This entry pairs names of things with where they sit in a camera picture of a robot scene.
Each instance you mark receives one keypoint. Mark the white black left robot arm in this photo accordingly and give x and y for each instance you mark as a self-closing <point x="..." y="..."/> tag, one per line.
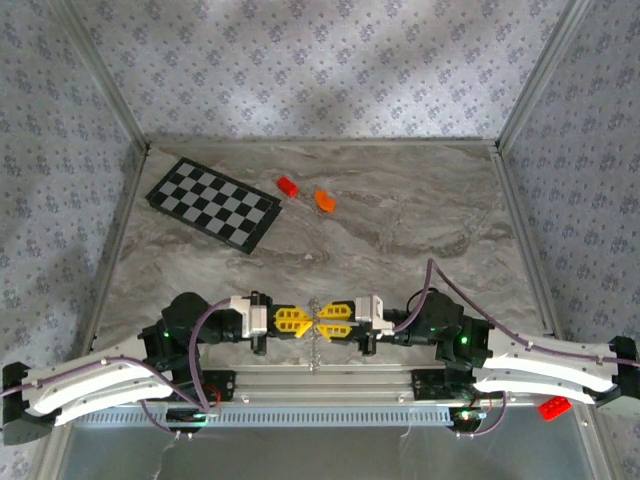
<point x="100" y="395"/>

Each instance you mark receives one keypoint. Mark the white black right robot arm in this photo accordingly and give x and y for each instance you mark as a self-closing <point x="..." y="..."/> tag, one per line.
<point x="550" y="370"/>

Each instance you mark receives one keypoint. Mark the small circuit board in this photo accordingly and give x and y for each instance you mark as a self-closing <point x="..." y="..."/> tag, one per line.
<point x="192" y="415"/>
<point x="470" y="415"/>

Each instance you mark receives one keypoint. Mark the orange curved plastic piece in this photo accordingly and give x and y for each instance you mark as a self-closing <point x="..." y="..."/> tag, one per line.
<point x="325" y="201"/>

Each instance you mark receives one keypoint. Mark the black grey checkerboard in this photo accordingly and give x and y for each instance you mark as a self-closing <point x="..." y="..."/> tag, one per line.
<point x="210" y="200"/>

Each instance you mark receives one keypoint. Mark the red plastic block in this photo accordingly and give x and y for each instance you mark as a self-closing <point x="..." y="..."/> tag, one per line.
<point x="287" y="186"/>

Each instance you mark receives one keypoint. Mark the red toy brick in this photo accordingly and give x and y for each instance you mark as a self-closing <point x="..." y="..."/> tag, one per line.
<point x="554" y="407"/>

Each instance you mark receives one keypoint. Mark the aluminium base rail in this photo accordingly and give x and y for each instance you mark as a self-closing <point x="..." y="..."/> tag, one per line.
<point x="325" y="382"/>

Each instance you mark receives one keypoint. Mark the aluminium table edge rail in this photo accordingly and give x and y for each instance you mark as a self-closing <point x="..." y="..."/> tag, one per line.
<point x="320" y="143"/>
<point x="114" y="250"/>
<point x="529" y="250"/>

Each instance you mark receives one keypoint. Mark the aluminium frame post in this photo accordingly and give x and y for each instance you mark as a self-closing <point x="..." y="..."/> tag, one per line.
<point x="545" y="75"/>
<point x="103" y="75"/>

